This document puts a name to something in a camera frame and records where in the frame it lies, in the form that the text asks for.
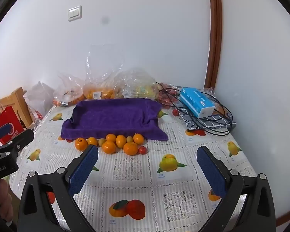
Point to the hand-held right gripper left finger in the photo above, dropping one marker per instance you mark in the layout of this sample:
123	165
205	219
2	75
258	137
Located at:
83	171

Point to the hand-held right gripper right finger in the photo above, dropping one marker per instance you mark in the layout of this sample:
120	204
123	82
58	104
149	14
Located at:
211	171

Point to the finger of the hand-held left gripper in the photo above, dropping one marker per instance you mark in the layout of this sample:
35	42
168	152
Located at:
2	130
24	137

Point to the orange with dark stem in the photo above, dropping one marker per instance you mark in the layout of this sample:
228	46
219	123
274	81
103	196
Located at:
81	144

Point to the small orange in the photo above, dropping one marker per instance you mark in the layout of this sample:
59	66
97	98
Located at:
92	141

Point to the small yellow-green plum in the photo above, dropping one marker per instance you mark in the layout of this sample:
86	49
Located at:
129	139
101	141

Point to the large orange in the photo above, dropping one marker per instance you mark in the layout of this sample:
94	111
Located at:
108	147
130	148

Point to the oval orange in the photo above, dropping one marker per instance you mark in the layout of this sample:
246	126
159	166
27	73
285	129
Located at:
120	140

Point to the purple towel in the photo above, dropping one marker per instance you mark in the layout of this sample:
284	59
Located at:
116	118

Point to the small red tomato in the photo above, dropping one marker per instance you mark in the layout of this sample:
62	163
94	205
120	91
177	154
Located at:
175	112
142	149

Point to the person's left hand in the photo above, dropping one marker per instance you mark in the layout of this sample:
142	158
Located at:
3	198

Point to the red paper bag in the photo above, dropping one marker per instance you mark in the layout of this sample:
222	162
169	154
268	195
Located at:
7	125

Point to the red and white packet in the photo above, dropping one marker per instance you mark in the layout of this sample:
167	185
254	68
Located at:
37	114

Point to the white plastic bag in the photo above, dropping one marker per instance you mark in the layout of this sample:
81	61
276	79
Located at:
38	96

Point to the dark checked cloth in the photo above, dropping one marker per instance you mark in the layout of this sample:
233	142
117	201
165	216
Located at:
207	123

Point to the white printed lace tablecloth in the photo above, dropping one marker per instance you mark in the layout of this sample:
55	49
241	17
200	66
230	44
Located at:
135	174

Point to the clear bag of red-orange tangerines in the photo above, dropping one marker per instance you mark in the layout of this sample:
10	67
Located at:
67	94

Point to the blue tissue pack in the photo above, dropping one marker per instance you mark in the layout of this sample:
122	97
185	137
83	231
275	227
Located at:
195	101

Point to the clear plastic wrapper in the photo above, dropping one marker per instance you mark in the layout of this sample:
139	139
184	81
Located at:
209	91

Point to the clear bag of small oranges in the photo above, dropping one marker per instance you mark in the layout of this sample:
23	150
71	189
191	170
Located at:
99	87

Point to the clear bag of red tomatoes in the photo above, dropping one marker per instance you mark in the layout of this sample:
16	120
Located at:
166	95

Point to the clear bag of yellow produce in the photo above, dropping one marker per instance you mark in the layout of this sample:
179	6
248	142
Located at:
137	84

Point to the white light switch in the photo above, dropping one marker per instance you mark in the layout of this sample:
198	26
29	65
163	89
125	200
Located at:
75	12

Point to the brown wooden door frame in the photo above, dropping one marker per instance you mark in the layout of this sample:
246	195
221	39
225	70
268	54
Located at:
215	33

